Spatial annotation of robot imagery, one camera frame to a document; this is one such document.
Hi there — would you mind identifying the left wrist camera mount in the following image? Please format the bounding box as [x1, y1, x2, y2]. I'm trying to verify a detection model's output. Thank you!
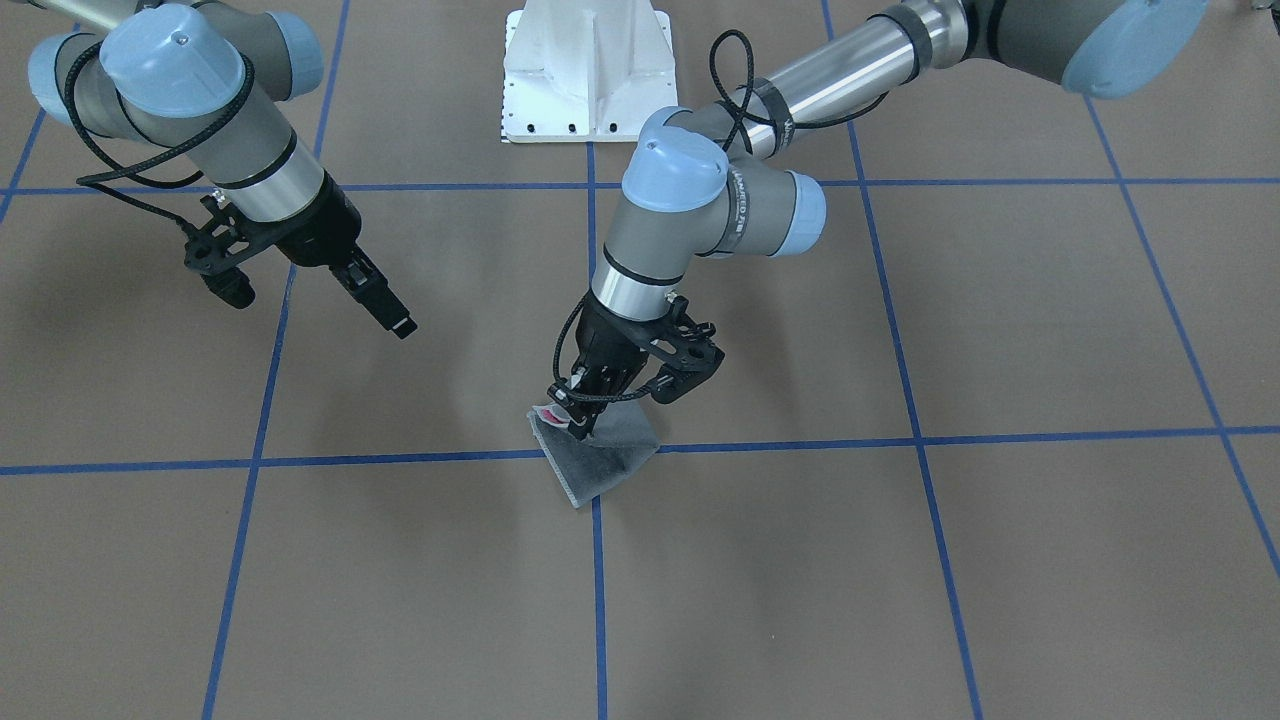
[640, 295, 724, 404]

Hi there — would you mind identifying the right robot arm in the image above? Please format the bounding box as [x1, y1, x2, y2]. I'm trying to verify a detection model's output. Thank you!
[27, 1, 416, 338]

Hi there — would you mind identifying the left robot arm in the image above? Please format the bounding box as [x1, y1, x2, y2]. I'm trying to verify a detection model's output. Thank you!
[531, 1, 1207, 439]

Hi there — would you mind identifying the white pedestal base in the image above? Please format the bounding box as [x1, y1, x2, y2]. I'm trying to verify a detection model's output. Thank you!
[500, 1, 678, 143]

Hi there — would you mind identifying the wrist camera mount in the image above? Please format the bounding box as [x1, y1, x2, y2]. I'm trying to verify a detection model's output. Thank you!
[180, 191, 284, 309]
[640, 295, 724, 404]

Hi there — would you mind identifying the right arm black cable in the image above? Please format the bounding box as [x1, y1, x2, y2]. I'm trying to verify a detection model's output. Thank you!
[61, 36, 257, 241]

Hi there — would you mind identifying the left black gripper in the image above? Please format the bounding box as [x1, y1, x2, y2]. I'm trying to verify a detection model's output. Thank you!
[548, 292, 649, 441]

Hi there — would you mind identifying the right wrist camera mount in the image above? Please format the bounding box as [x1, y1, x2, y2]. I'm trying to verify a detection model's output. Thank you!
[180, 191, 284, 309]

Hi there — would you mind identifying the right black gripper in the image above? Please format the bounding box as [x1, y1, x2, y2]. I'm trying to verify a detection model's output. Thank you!
[276, 176, 417, 340]

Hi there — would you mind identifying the pink and grey towel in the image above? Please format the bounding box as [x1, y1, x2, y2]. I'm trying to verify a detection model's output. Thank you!
[527, 401, 660, 509]

